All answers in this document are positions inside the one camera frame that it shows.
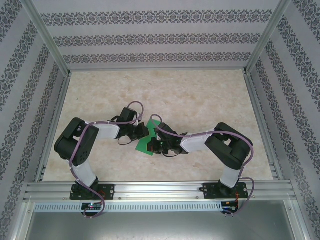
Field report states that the green paper sheet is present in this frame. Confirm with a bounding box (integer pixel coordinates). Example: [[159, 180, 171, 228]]
[[134, 118, 161, 157]]

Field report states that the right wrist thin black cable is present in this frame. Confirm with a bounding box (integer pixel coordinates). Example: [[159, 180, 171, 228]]
[[162, 149, 181, 158]]

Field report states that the wrist thin black cable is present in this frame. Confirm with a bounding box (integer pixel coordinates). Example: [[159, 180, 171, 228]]
[[117, 136, 137, 147], [162, 149, 181, 158]]

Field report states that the left wrist thin black cable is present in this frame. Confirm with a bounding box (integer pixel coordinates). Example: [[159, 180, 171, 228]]
[[117, 136, 137, 147]]

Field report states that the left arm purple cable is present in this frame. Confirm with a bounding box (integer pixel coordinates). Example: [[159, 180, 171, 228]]
[[69, 101, 145, 220]]

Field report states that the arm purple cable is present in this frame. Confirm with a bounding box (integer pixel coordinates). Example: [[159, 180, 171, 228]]
[[150, 114, 256, 218], [69, 101, 145, 220]]

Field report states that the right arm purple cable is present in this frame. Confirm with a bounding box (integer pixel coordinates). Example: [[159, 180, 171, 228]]
[[150, 114, 256, 218]]

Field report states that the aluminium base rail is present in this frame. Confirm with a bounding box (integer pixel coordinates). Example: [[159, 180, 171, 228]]
[[23, 181, 297, 201]]

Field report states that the slotted grey cable duct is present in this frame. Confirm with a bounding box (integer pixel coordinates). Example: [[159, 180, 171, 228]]
[[33, 201, 223, 213]]

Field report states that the aluminium side rail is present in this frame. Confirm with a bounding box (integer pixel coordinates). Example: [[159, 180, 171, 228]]
[[244, 72, 283, 181], [34, 72, 72, 182]]

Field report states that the aluminium frame post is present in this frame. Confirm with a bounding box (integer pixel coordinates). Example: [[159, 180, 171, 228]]
[[243, 0, 292, 75], [19, 0, 72, 76]]

